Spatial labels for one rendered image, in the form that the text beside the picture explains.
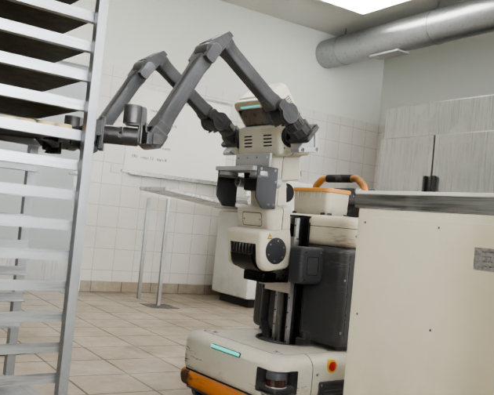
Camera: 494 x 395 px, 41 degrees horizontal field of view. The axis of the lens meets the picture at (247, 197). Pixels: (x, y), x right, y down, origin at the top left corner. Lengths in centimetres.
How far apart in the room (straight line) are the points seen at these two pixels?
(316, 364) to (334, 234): 51
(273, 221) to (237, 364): 56
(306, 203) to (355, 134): 514
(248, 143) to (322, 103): 498
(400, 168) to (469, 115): 86
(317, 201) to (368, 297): 68
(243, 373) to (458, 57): 560
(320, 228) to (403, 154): 392
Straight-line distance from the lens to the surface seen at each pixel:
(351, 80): 801
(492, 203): 202
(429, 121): 651
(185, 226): 667
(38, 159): 201
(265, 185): 254
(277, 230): 261
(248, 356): 256
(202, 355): 279
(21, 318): 203
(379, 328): 225
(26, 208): 244
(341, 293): 266
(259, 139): 267
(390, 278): 222
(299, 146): 250
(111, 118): 257
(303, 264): 259
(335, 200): 282
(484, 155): 599
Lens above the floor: 74
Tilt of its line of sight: 2 degrees up
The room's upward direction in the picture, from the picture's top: 5 degrees clockwise
